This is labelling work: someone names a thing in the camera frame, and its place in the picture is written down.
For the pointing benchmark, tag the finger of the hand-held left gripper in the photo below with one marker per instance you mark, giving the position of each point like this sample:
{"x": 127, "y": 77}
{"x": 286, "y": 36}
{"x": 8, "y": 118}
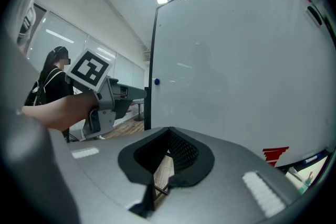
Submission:
{"x": 134, "y": 94}

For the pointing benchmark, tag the person's grey shirt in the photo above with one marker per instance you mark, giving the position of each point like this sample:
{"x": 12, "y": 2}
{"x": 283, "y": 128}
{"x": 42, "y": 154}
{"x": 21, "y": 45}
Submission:
{"x": 26, "y": 139}

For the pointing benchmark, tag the black whiteboard eraser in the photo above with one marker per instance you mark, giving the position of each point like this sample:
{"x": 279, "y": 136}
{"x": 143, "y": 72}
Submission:
{"x": 314, "y": 16}

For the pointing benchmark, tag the white mobile whiteboard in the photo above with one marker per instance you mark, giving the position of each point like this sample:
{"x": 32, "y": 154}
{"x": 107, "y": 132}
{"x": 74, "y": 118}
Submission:
{"x": 236, "y": 60}

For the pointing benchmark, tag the person's left forearm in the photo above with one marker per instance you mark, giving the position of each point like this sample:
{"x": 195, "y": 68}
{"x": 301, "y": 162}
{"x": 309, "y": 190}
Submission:
{"x": 60, "y": 112}

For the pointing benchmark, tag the blue round magnet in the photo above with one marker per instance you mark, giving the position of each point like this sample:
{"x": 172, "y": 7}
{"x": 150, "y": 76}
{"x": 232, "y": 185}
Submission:
{"x": 157, "y": 81}

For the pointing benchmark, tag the blue whiteboard marker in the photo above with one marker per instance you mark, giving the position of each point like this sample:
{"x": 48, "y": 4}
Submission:
{"x": 312, "y": 159}

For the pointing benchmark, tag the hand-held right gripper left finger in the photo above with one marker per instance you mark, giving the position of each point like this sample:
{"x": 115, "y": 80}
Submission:
{"x": 105, "y": 178}

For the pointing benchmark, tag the round black pedestal table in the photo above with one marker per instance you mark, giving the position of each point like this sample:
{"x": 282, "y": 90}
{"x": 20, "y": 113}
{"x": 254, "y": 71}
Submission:
{"x": 139, "y": 110}

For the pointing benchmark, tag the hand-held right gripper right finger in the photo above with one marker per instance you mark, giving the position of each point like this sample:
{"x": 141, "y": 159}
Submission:
{"x": 231, "y": 191}

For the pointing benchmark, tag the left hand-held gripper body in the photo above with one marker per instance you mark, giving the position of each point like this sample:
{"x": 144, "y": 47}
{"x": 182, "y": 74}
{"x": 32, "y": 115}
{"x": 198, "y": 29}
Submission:
{"x": 89, "y": 70}

